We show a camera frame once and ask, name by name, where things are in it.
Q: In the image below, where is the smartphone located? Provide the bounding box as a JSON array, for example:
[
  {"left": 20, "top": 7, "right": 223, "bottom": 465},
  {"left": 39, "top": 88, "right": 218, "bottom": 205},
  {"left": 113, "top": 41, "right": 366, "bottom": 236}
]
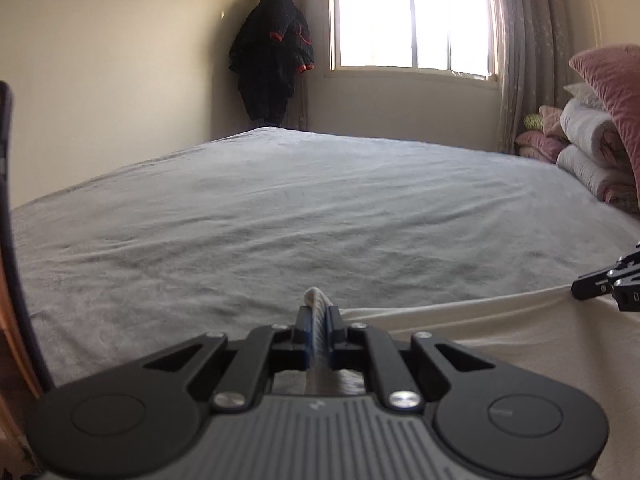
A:
[{"left": 0, "top": 80, "right": 56, "bottom": 397}]

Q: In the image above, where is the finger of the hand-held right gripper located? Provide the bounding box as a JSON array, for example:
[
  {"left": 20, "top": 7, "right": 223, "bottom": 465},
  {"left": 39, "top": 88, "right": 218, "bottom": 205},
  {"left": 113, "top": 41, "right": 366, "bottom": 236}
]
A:
[{"left": 571, "top": 242, "right": 640, "bottom": 302}]

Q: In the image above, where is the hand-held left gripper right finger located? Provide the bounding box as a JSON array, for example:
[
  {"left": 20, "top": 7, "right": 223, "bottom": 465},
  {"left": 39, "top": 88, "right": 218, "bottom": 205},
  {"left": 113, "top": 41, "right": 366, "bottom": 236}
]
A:
[{"left": 325, "top": 306, "right": 493, "bottom": 414}]

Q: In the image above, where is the grey patterned curtain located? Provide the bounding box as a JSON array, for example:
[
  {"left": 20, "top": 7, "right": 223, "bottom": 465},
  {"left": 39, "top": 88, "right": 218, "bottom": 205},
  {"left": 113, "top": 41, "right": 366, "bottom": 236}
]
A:
[
  {"left": 487, "top": 0, "right": 576, "bottom": 153},
  {"left": 294, "top": 0, "right": 312, "bottom": 131}
]

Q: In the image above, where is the large pink pillow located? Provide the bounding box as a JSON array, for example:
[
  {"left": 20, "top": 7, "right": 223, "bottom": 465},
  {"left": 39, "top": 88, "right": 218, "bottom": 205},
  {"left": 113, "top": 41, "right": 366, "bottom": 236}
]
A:
[{"left": 569, "top": 44, "right": 640, "bottom": 186}]

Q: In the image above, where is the white pillow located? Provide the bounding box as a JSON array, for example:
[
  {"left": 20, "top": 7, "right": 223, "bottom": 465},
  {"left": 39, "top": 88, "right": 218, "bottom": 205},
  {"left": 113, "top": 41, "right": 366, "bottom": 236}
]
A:
[{"left": 564, "top": 82, "right": 607, "bottom": 111}]

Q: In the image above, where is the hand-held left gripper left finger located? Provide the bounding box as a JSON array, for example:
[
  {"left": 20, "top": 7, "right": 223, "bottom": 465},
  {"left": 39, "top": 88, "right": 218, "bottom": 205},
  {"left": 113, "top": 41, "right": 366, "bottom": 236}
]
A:
[{"left": 142, "top": 305, "right": 314, "bottom": 414}]

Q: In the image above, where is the small pink pillow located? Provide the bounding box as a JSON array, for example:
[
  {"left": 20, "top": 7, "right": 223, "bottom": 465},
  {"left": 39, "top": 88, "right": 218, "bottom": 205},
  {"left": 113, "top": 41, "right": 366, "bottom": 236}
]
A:
[{"left": 515, "top": 105, "right": 567, "bottom": 163}]

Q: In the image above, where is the dark hanging jacket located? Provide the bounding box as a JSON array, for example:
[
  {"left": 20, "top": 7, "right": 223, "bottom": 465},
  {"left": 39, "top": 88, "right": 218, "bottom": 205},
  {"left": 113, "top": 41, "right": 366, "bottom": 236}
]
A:
[{"left": 229, "top": 0, "right": 317, "bottom": 128}]

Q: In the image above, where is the grey bed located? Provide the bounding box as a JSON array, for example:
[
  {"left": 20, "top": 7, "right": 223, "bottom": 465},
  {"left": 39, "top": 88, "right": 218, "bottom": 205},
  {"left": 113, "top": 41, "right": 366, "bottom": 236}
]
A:
[{"left": 10, "top": 126, "right": 640, "bottom": 396}]

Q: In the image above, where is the window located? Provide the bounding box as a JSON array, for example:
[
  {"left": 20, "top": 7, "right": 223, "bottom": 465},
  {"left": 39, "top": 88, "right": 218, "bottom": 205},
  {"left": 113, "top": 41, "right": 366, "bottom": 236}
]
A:
[{"left": 327, "top": 0, "right": 501, "bottom": 81}]

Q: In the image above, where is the white long-sleeved top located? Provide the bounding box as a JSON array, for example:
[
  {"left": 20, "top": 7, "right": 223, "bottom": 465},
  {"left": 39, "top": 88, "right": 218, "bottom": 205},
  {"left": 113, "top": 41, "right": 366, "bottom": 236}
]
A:
[{"left": 277, "top": 286, "right": 640, "bottom": 461}]

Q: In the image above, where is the folded white pink quilt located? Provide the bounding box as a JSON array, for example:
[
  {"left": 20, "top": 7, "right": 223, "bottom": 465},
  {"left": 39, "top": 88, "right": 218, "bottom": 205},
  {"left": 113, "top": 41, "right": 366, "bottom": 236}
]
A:
[{"left": 556, "top": 97, "right": 640, "bottom": 213}]

